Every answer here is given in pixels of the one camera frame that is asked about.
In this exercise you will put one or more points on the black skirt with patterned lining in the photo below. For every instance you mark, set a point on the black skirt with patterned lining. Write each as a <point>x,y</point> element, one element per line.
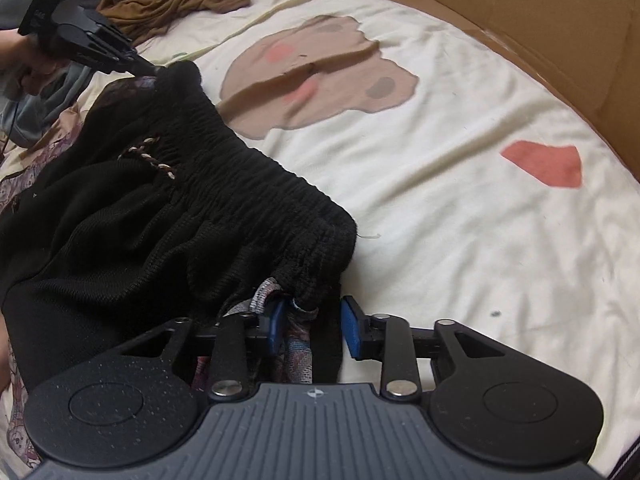
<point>150,220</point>

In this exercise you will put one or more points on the bear print bed sheet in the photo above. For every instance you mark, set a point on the bear print bed sheet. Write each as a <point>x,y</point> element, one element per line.
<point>450,210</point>

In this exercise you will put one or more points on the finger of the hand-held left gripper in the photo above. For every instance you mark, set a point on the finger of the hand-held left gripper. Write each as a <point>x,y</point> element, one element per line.
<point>147,67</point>

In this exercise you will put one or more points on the person's left hand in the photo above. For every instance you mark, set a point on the person's left hand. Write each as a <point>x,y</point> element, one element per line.
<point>25,60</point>

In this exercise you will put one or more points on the brown cardboard box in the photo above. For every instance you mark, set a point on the brown cardboard box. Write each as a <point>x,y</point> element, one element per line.
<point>550,20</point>

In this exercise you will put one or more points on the grey cloth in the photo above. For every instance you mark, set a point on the grey cloth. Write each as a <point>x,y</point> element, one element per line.
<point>45,107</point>

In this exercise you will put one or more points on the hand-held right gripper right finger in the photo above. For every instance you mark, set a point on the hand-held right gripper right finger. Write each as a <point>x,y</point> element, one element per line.
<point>351,330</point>

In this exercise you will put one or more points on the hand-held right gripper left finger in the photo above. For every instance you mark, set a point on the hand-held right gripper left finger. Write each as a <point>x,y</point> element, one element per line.
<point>275,325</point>

